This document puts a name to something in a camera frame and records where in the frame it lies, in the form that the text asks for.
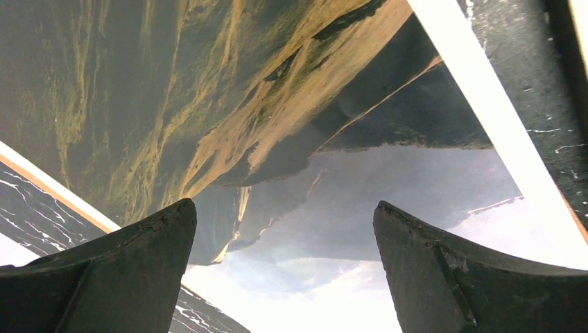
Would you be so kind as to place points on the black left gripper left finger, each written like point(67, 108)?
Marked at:
point(124, 281)

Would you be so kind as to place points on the black wooden picture frame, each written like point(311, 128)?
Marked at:
point(566, 41)

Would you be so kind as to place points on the brown frame backing board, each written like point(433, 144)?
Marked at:
point(51, 186)

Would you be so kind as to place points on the landscape photo print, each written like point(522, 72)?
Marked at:
point(287, 123)

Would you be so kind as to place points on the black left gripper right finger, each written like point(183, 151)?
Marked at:
point(440, 282)

